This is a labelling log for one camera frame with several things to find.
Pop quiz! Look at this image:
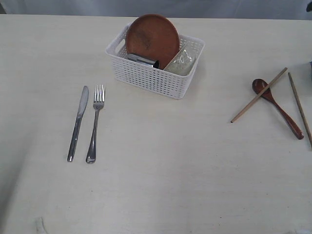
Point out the white perforated plastic basket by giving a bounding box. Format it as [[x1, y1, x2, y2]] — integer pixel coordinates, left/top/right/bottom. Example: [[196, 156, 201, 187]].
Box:
[[105, 23, 205, 99]]

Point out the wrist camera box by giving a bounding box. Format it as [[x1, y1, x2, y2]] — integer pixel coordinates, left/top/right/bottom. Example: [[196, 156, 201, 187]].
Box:
[[306, 1, 312, 12]]

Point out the speckled glass bowl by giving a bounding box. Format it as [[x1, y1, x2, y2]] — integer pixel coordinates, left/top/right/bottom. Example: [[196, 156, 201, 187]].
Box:
[[164, 43, 196, 76]]

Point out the steel cup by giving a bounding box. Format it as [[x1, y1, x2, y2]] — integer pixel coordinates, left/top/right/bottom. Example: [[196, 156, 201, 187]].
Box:
[[127, 53, 160, 69]]

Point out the brown wooden plate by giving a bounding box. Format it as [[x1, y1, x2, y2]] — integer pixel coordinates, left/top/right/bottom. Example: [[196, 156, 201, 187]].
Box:
[[125, 14, 180, 70]]

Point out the dark red wooden spoon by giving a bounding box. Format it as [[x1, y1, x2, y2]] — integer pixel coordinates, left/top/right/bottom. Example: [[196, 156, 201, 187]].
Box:
[[252, 78, 304, 140]]

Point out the silver table knife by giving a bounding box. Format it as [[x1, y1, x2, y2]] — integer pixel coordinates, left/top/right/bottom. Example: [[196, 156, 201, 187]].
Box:
[[67, 86, 89, 162]]

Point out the wooden chopstick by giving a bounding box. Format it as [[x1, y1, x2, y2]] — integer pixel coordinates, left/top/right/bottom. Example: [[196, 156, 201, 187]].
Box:
[[230, 67, 288, 123], [288, 72, 312, 144]]

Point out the silver fork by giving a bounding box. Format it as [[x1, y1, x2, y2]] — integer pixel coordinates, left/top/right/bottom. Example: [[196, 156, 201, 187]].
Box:
[[85, 84, 105, 164]]

